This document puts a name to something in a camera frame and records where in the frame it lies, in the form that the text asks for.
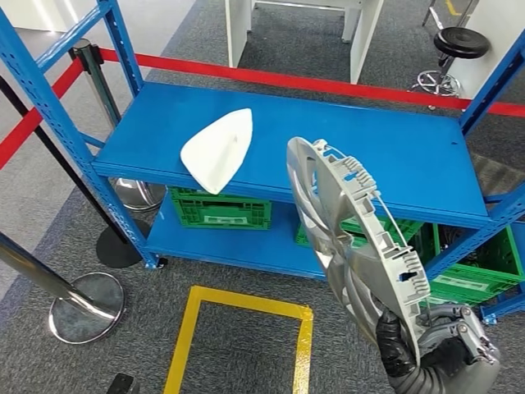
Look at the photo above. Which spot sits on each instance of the white low cabinet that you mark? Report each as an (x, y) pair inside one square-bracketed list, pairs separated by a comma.
[(49, 13)]

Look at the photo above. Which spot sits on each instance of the white triangular plastic cover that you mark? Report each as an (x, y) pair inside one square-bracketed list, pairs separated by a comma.
[(217, 152)]

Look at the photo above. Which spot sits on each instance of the open green plastic crate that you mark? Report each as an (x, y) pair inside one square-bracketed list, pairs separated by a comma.
[(498, 272)]

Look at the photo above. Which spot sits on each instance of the black round stool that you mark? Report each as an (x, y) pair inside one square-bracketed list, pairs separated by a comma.
[(461, 42)]

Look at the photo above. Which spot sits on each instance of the grey felt board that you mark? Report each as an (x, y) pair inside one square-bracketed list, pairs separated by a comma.
[(496, 176)]

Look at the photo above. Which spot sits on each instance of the robot's right grey hand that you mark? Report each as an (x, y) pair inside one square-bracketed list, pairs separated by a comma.
[(471, 348)]

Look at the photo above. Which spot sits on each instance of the silver grey wheel hubcap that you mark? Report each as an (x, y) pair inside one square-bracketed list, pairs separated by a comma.
[(369, 272)]

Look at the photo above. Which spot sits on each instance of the silver metal tube frame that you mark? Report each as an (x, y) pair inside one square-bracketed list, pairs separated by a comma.
[(430, 11)]

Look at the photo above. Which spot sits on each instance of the white desk panel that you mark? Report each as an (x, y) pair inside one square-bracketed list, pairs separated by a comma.
[(505, 21)]

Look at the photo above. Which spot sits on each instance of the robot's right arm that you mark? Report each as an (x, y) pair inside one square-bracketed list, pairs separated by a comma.
[(418, 383)]

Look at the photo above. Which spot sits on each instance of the white table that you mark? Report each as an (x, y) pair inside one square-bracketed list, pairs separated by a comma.
[(237, 27)]

